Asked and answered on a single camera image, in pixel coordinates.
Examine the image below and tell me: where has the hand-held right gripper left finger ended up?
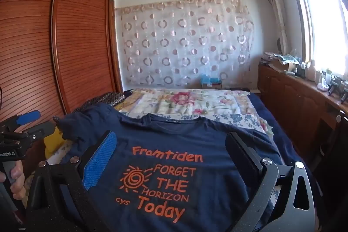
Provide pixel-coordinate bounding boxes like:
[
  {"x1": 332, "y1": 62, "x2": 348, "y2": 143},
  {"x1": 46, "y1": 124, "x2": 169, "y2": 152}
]
[{"x1": 26, "y1": 131, "x2": 117, "y2": 232}]

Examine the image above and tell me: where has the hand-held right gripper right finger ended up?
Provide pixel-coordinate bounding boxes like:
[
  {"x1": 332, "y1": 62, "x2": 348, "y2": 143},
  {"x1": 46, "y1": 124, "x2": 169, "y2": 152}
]
[{"x1": 225, "y1": 132, "x2": 318, "y2": 232}]

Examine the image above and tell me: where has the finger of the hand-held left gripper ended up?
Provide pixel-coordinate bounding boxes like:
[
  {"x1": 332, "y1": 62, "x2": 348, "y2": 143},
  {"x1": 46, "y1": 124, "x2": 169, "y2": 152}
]
[
  {"x1": 23, "y1": 120, "x2": 59, "y2": 141},
  {"x1": 0, "y1": 110, "x2": 41, "y2": 135}
]

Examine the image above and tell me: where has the navy printed T-shirt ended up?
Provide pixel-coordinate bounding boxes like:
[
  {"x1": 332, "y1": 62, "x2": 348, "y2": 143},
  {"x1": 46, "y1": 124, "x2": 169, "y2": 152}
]
[{"x1": 56, "y1": 103, "x2": 283, "y2": 232}]

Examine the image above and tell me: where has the person's left hand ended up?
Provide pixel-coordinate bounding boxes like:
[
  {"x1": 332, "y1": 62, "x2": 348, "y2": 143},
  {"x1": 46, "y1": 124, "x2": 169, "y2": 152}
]
[{"x1": 0, "y1": 160, "x2": 26, "y2": 198}]

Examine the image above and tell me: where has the yellow cloth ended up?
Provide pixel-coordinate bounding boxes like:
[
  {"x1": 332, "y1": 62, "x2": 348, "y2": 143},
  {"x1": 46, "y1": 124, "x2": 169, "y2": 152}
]
[{"x1": 45, "y1": 126, "x2": 68, "y2": 159}]

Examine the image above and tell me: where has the blue floral bed sheet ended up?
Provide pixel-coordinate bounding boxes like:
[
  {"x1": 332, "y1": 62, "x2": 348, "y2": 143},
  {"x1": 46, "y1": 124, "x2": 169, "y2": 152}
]
[{"x1": 212, "y1": 112, "x2": 272, "y2": 137}]

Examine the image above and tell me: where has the navy blue t-shirt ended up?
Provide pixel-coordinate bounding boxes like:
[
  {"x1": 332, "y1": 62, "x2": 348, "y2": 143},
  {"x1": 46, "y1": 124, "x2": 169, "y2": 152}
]
[{"x1": 245, "y1": 92, "x2": 324, "y2": 222}]

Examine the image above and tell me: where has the navy patterned pillow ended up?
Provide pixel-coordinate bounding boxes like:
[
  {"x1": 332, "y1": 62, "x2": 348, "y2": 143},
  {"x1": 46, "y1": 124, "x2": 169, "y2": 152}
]
[{"x1": 73, "y1": 91, "x2": 127, "y2": 114}]

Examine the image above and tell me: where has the low wooden cabinet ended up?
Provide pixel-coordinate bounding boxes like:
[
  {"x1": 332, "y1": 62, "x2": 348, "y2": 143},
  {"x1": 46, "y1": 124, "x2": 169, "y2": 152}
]
[{"x1": 257, "y1": 62, "x2": 348, "y2": 181}]

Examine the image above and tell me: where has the floral quilt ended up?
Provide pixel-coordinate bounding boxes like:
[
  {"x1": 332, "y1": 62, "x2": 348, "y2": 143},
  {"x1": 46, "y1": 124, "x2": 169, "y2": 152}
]
[{"x1": 117, "y1": 88, "x2": 272, "y2": 135}]

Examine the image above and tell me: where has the blue tissue box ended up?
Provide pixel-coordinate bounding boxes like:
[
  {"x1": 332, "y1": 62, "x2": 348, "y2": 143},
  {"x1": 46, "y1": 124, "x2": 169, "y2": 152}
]
[{"x1": 201, "y1": 75, "x2": 222, "y2": 89}]

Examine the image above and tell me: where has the cardboard box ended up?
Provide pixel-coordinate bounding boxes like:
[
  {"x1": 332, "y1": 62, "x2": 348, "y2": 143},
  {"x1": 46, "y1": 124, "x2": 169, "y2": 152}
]
[{"x1": 272, "y1": 58, "x2": 297, "y2": 73}]

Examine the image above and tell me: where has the wooden slatted wardrobe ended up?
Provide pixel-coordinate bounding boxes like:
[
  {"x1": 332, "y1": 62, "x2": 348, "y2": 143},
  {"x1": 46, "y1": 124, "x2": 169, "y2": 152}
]
[{"x1": 0, "y1": 0, "x2": 123, "y2": 167}]

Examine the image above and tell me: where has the white bottle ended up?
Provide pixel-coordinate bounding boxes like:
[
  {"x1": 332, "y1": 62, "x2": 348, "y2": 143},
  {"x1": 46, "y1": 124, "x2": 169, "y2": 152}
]
[{"x1": 304, "y1": 59, "x2": 317, "y2": 82}]

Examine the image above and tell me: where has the lace circle-pattern curtain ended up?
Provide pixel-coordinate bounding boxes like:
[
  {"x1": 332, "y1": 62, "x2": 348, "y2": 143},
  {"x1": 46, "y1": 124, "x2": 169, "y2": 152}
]
[{"x1": 115, "y1": 0, "x2": 256, "y2": 90}]

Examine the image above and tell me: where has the pale window curtain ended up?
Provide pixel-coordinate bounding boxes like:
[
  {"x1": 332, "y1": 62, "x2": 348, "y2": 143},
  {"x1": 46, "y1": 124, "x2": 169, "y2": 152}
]
[{"x1": 262, "y1": 0, "x2": 289, "y2": 56}]

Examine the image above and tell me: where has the window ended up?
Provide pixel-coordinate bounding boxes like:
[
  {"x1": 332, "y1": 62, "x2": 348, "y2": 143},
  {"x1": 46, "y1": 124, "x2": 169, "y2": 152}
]
[{"x1": 285, "y1": 0, "x2": 348, "y2": 72}]

